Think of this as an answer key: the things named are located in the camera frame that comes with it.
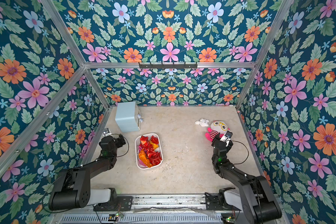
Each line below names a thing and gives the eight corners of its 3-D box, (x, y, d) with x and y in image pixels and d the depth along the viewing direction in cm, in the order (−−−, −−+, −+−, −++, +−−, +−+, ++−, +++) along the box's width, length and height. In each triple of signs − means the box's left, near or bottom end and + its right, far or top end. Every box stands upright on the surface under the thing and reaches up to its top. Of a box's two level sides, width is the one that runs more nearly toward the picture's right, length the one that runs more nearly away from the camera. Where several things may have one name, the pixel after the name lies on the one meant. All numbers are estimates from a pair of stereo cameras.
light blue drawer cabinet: (119, 133, 104) (111, 119, 92) (125, 115, 115) (118, 101, 103) (139, 133, 104) (134, 119, 92) (143, 115, 115) (138, 101, 103)
